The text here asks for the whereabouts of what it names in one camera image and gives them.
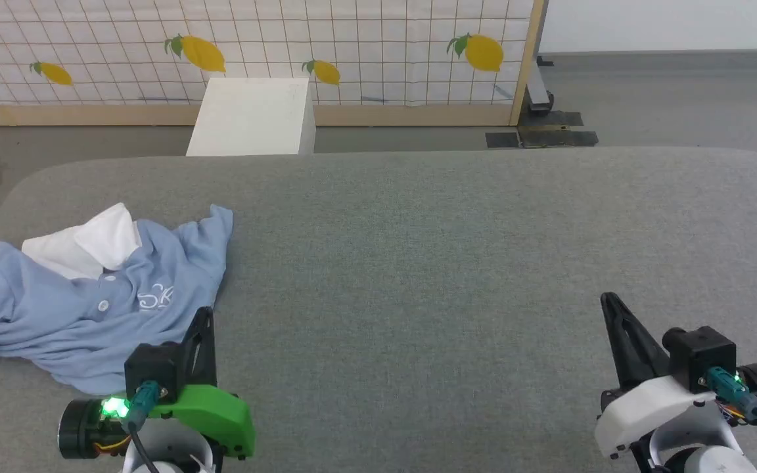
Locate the grey fabric sofa cushion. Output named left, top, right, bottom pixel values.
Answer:
left=0, top=146, right=757, bottom=473

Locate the white rectangular box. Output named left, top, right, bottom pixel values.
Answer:
left=185, top=78, right=317, bottom=157

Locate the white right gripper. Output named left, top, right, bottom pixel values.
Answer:
left=594, top=292, right=716, bottom=459

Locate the light blue polo shirt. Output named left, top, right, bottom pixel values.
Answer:
left=0, top=202, right=235, bottom=396

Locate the lemon pattern grid partition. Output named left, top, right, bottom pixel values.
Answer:
left=0, top=0, right=547, bottom=127

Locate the grey metal partition foot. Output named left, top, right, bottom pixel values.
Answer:
left=526, top=56, right=556, bottom=114

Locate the left arm teal plug cable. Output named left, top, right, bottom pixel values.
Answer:
left=126, top=381, right=162, bottom=473

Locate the arm teal plug cable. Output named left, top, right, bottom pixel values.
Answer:
left=126, top=381, right=162, bottom=473
left=706, top=368, right=757, bottom=464

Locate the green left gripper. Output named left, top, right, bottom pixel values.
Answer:
left=145, top=307, right=256, bottom=459

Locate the right arm teal plug cable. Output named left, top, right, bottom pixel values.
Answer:
left=706, top=368, right=757, bottom=464

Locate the black metal floor plate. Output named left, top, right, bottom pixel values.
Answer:
left=486, top=110, right=599, bottom=149

